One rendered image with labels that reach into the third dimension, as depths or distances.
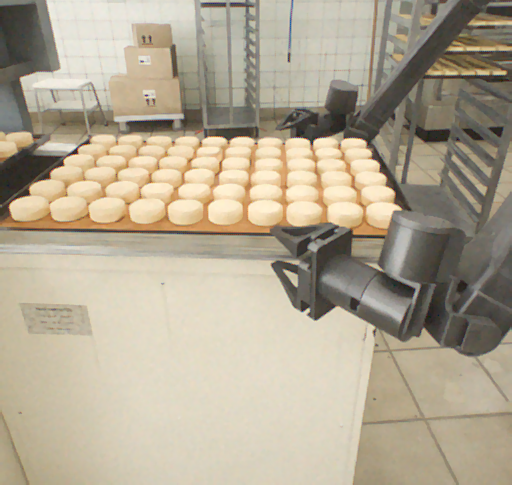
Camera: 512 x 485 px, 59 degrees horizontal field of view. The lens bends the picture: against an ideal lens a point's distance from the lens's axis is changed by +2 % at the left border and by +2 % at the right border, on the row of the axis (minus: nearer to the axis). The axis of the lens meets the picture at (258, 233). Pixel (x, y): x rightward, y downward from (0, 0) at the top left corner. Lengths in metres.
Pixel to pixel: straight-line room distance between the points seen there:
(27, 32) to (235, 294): 0.76
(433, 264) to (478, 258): 0.06
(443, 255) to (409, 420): 1.17
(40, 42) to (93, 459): 0.90
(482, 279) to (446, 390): 1.25
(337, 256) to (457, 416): 1.20
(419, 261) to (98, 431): 0.75
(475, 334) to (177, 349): 0.49
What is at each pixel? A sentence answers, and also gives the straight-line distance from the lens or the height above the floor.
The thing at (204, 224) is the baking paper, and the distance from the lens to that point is 0.64.
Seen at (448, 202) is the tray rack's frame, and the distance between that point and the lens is 2.69.
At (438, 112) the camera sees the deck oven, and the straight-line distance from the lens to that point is 4.15.
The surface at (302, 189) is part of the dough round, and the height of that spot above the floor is 0.92.
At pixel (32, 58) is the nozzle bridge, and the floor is 1.05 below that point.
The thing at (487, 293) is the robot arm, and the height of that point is 0.93.
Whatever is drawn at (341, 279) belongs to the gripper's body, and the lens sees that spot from 0.49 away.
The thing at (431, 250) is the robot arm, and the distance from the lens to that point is 0.45.
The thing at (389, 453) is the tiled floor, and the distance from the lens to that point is 1.52.
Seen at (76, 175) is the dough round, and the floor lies 0.92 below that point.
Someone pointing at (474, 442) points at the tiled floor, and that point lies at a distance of 1.62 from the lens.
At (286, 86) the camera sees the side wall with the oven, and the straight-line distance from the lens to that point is 4.75.
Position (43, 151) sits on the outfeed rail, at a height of 0.90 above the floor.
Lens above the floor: 1.20
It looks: 29 degrees down
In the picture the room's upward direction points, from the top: straight up
